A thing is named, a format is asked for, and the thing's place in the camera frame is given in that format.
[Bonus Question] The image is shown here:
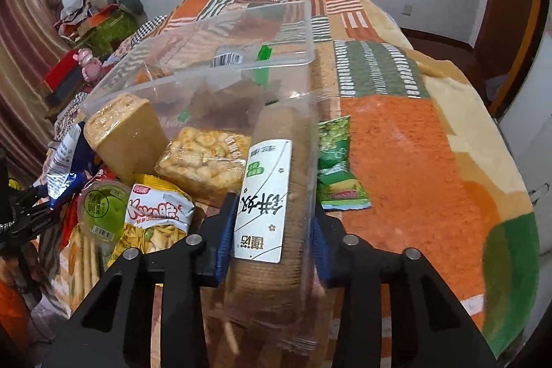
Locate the square beige cracker pack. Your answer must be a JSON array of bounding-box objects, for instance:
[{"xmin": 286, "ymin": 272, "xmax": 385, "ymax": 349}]
[{"xmin": 83, "ymin": 93, "xmax": 170, "ymax": 184}]

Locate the orange patchwork blanket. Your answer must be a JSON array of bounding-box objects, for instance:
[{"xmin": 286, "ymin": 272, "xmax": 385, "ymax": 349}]
[{"xmin": 0, "ymin": 0, "xmax": 542, "ymax": 368}]

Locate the green pea snack packet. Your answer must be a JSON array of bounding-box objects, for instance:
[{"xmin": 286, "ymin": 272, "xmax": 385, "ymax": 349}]
[{"xmin": 317, "ymin": 116, "xmax": 372, "ymax": 211}]

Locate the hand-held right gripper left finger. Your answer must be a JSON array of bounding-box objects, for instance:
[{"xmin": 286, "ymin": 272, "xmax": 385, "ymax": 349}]
[{"xmin": 41, "ymin": 192, "xmax": 239, "ymax": 368}]

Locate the clear plastic container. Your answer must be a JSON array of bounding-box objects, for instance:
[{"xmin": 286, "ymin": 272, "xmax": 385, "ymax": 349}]
[{"xmin": 82, "ymin": 0, "xmax": 322, "ymax": 162}]

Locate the clear puffed snack pack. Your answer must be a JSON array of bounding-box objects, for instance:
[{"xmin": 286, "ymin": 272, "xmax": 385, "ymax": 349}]
[{"xmin": 154, "ymin": 126, "xmax": 252, "ymax": 198}]

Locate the checkered patchwork quilt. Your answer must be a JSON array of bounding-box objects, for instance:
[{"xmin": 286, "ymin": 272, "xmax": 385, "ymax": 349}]
[{"xmin": 43, "ymin": 15, "xmax": 167, "ymax": 127}]

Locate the blue snack packet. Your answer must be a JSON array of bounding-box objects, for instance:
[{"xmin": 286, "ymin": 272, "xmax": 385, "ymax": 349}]
[{"xmin": 43, "ymin": 122, "xmax": 93, "ymax": 209}]

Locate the pink plush toy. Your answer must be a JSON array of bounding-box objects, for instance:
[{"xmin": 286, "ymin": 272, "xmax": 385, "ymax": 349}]
[{"xmin": 73, "ymin": 48, "xmax": 104, "ymax": 82}]

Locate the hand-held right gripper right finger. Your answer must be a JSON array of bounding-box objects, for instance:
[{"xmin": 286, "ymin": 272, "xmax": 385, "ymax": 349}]
[{"xmin": 311, "ymin": 205, "xmax": 497, "ymax": 368}]

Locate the striped sandwich cracker pack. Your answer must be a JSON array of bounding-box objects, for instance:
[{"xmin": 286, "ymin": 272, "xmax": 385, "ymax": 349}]
[{"xmin": 67, "ymin": 223, "xmax": 106, "ymax": 308}]

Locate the white sliding door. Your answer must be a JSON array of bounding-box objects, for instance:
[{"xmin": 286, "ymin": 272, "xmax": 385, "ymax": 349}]
[{"xmin": 496, "ymin": 0, "xmax": 552, "ymax": 205}]

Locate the red box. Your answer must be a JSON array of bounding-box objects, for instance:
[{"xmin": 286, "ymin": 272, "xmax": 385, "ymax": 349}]
[{"xmin": 41, "ymin": 49, "xmax": 87, "ymax": 93}]

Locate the red snack packet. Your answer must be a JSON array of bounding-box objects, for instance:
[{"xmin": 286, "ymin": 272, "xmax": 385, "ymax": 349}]
[{"xmin": 58, "ymin": 170, "xmax": 117, "ymax": 250}]

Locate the striped brown curtain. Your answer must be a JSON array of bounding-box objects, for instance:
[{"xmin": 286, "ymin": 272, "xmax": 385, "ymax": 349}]
[{"xmin": 0, "ymin": 0, "xmax": 72, "ymax": 188}]

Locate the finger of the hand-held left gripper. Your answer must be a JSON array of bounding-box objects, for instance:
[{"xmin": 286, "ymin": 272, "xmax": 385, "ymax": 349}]
[
  {"xmin": 6, "ymin": 213, "xmax": 61, "ymax": 241},
  {"xmin": 11, "ymin": 183, "xmax": 65, "ymax": 218}
]

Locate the pile of clothes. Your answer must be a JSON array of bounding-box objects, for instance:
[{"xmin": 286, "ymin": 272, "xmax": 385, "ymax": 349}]
[{"xmin": 56, "ymin": 0, "xmax": 126, "ymax": 37}]

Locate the green jelly cup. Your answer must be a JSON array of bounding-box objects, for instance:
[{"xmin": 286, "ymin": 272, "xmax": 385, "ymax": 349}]
[{"xmin": 78, "ymin": 178, "xmax": 132, "ymax": 243}]

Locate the round brown biscuit pack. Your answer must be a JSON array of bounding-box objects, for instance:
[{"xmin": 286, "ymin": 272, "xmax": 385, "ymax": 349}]
[{"xmin": 211, "ymin": 103, "xmax": 333, "ymax": 356}]

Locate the yellow chips bag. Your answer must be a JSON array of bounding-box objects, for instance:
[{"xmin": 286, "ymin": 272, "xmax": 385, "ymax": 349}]
[{"xmin": 107, "ymin": 174, "xmax": 196, "ymax": 265}]

